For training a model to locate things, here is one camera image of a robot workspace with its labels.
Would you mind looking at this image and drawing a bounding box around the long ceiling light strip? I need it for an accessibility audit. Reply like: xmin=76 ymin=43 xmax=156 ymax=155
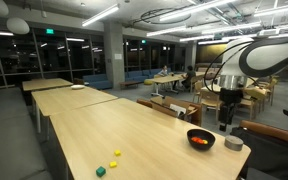
xmin=179 ymin=33 xmax=215 ymax=42
xmin=145 ymin=25 xmax=187 ymax=37
xmin=81 ymin=3 xmax=120 ymax=27
xmin=253 ymin=1 xmax=288 ymax=17
xmin=158 ymin=0 xmax=235 ymax=22

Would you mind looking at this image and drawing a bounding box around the open brown cardboard box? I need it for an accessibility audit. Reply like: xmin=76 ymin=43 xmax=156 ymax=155
xmin=149 ymin=95 xmax=203 ymax=127

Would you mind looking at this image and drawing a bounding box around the seated person dark shirt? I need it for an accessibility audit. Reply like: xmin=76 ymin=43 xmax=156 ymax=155
xmin=181 ymin=65 xmax=197 ymax=92

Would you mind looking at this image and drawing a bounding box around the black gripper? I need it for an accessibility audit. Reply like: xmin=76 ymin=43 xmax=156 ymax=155
xmin=218 ymin=87 xmax=244 ymax=132

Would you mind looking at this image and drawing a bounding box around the white plate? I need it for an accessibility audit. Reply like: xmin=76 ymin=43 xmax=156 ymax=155
xmin=70 ymin=84 xmax=86 ymax=91

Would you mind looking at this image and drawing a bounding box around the low wooden bench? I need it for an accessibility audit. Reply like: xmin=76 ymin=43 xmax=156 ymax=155
xmin=118 ymin=79 xmax=140 ymax=89

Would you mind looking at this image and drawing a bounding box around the wooden dining chair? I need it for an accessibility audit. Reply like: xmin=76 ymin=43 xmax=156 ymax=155
xmin=199 ymin=89 xmax=222 ymax=125
xmin=192 ymin=80 xmax=204 ymax=104
xmin=263 ymin=77 xmax=278 ymax=106
xmin=238 ymin=96 xmax=262 ymax=120

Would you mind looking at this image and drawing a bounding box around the black bowl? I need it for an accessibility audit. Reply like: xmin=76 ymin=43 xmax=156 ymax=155
xmin=186 ymin=128 xmax=216 ymax=151

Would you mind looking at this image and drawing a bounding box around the black looping gripper cable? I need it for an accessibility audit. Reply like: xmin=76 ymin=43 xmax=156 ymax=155
xmin=203 ymin=39 xmax=253 ymax=94

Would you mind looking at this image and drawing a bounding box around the light wooden dining table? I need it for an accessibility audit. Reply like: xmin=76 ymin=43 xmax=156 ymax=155
xmin=145 ymin=75 xmax=183 ymax=98

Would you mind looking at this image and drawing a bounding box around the blue sofa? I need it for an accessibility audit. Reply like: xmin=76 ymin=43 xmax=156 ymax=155
xmin=82 ymin=73 xmax=113 ymax=90
xmin=124 ymin=68 xmax=165 ymax=83

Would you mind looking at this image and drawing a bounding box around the gray upholstered bench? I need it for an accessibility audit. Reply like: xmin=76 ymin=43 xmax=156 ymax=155
xmin=0 ymin=78 xmax=53 ymax=180

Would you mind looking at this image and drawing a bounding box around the brown wooden chair back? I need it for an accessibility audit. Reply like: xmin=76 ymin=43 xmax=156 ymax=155
xmin=136 ymin=97 xmax=154 ymax=109

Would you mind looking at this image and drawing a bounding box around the black chair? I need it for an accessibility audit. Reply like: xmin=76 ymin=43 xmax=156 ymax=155
xmin=230 ymin=126 xmax=288 ymax=180

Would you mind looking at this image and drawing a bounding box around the seated person white shirt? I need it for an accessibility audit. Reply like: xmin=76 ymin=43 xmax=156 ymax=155
xmin=158 ymin=64 xmax=170 ymax=77

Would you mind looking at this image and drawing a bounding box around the green cube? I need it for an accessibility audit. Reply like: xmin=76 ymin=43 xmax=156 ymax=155
xmin=95 ymin=166 xmax=107 ymax=178

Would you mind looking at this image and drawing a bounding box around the large light wooden table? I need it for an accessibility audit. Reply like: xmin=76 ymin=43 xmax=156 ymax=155
xmin=200 ymin=83 xmax=222 ymax=94

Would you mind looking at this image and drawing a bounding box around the gray concrete column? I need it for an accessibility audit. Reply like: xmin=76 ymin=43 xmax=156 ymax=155
xmin=102 ymin=21 xmax=126 ymax=89

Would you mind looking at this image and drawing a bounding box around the gray tape roll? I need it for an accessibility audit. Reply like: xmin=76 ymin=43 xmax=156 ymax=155
xmin=224 ymin=134 xmax=245 ymax=152

